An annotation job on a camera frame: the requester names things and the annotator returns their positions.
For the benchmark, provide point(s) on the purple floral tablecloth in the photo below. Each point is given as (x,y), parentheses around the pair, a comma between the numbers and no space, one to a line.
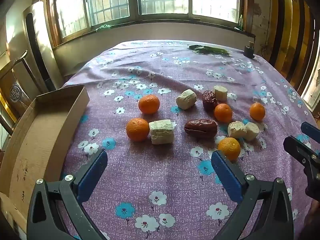
(162,75)

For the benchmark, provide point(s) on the small black holder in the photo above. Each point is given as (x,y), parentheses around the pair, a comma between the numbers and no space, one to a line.
(249,52)

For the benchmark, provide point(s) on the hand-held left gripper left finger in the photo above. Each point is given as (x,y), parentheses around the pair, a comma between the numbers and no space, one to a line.
(92,175)

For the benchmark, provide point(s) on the shallow cardboard box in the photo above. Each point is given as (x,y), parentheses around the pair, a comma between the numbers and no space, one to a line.
(37,142)

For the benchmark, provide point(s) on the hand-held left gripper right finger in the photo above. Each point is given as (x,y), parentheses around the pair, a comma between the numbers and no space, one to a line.
(226,175)

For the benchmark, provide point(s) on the wooden cabinet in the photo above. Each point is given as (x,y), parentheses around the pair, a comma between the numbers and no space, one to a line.
(292,42)

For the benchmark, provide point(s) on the long red date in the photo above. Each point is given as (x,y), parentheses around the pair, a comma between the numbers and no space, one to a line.
(201,128)

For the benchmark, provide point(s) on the green leaf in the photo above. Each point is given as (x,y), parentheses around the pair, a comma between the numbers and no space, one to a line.
(208,50)

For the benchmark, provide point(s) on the dark wooden chair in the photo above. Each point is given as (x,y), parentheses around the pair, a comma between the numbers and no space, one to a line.
(16,92)

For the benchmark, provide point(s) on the barred window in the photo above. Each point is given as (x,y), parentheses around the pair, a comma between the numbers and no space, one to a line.
(115,5)

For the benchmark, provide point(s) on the small bottle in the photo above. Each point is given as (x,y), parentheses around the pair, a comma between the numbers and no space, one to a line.
(240,21)

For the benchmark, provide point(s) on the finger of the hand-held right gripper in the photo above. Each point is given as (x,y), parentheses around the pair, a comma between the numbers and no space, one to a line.
(293,147)
(310,130)

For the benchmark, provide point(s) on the standing air conditioner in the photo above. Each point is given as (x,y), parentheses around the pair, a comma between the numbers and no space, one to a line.
(37,30)

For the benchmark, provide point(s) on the wrinkled red date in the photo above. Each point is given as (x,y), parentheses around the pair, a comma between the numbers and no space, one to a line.
(209,100)

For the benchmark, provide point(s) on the orange tangerine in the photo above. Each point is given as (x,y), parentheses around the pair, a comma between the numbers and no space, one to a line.
(149,104)
(229,148)
(223,112)
(137,129)
(257,111)

